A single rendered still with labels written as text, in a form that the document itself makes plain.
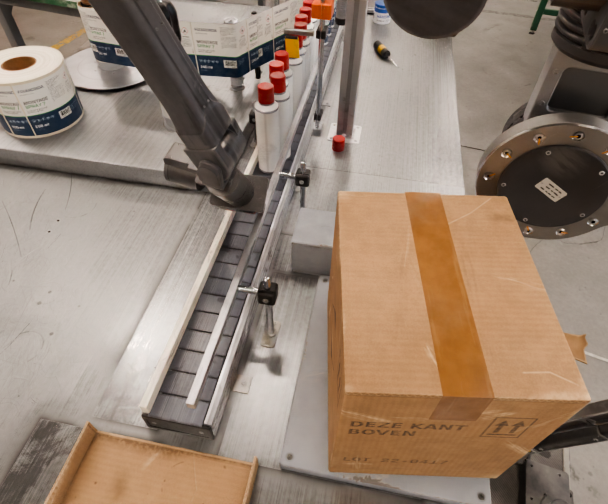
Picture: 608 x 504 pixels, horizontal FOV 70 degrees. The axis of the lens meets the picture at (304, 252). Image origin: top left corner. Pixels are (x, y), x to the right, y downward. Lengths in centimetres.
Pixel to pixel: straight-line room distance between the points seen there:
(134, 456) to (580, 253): 212
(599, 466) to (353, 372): 148
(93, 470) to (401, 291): 52
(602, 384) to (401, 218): 153
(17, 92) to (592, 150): 116
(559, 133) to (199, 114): 46
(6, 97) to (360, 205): 93
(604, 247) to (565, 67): 190
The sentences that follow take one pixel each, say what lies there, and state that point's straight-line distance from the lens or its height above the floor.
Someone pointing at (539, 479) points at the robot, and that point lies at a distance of 143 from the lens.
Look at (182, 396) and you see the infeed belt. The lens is 73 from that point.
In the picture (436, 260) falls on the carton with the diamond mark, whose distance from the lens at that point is 56.
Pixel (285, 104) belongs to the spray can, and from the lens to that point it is 100.
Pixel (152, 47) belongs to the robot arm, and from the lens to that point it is 57.
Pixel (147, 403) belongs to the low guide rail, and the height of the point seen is 91.
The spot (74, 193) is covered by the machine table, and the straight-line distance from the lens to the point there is 119.
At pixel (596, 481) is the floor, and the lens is 185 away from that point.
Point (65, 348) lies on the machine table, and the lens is 89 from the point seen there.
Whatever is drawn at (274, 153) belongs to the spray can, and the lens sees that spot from 102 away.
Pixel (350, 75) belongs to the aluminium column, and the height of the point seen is 101.
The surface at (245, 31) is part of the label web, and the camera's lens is 134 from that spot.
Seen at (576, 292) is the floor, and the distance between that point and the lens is 226.
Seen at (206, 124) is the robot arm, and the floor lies 120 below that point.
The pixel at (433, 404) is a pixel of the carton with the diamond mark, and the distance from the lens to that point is 48.
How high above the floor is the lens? 153
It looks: 48 degrees down
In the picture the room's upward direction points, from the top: 1 degrees clockwise
